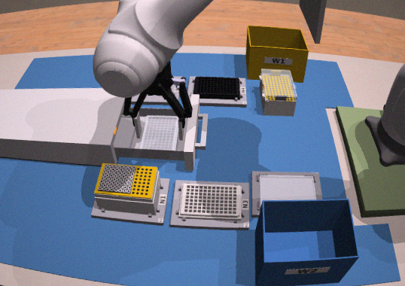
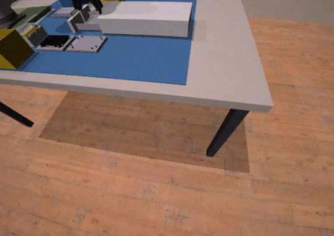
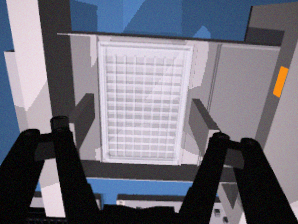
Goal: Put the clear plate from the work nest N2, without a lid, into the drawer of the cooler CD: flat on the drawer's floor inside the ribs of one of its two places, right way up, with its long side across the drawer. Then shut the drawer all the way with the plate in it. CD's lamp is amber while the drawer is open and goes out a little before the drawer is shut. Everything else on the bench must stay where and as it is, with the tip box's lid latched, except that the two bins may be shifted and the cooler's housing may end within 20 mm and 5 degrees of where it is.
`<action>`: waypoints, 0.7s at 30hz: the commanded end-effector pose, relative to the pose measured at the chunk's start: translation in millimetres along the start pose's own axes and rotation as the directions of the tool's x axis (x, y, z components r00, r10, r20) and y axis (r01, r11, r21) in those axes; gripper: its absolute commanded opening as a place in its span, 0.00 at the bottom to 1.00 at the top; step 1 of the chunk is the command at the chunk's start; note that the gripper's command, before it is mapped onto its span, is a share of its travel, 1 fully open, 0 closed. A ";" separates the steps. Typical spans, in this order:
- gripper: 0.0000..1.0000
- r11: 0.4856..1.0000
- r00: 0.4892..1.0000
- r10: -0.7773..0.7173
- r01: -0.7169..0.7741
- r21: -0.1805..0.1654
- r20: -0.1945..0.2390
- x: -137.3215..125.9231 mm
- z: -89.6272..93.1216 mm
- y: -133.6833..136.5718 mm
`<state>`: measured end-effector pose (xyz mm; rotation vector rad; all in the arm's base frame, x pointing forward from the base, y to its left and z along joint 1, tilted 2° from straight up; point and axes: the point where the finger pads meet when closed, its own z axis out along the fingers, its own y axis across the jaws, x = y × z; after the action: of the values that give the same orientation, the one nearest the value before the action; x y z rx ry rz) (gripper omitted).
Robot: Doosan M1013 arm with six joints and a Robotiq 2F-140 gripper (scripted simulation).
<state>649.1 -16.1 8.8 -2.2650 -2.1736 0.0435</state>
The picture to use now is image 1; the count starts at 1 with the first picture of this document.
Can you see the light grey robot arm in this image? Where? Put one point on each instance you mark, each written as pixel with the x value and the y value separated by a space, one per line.
pixel 145 35

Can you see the dark blue open-top bin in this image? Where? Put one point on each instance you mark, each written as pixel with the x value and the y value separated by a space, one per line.
pixel 296 231

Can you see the black multi-well plate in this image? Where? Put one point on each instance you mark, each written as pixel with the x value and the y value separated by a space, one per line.
pixel 217 88

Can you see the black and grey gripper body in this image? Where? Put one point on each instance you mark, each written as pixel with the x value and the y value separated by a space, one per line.
pixel 164 78

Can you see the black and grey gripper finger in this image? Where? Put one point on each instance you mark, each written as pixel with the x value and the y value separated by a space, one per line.
pixel 134 112
pixel 181 112

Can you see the blue bench mat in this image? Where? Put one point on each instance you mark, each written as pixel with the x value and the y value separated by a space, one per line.
pixel 45 221

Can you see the olive-brown open-top bin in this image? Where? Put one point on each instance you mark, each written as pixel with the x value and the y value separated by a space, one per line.
pixel 277 53

